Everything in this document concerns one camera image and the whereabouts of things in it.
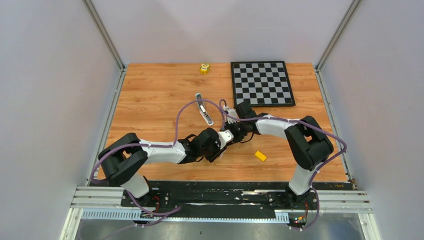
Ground black grey chessboard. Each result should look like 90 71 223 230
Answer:
230 60 296 107

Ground aluminium rail base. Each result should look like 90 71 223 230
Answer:
60 182 381 240

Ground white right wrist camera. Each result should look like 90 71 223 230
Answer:
222 105 238 124

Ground small yellow toy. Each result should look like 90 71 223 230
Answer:
199 63 210 74

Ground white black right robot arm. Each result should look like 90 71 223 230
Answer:
221 102 334 209

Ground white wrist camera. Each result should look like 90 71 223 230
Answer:
218 129 234 149
222 105 238 124

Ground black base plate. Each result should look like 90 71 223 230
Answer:
121 180 319 210

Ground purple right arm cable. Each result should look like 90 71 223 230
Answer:
218 99 348 231

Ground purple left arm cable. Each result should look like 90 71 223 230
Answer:
89 98 226 185

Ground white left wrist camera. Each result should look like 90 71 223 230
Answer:
218 129 234 149

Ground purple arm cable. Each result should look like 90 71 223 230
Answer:
89 98 226 185
218 99 348 231

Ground yellow rectangular block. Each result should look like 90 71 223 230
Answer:
254 151 267 162

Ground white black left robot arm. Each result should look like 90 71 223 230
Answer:
98 127 234 187

